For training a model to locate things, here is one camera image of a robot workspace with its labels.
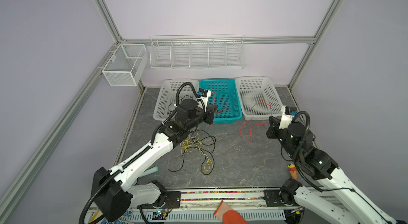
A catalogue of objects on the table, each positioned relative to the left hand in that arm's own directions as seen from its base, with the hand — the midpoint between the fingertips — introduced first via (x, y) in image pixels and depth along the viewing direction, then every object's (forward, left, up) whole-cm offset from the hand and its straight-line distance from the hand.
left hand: (217, 108), depth 71 cm
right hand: (-7, -23, 0) cm, 24 cm away
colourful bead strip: (-29, -1, -31) cm, 42 cm away
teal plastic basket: (+34, -9, -29) cm, 46 cm away
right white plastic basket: (+28, -34, -29) cm, 52 cm away
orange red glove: (-38, -1, -29) cm, 48 cm away
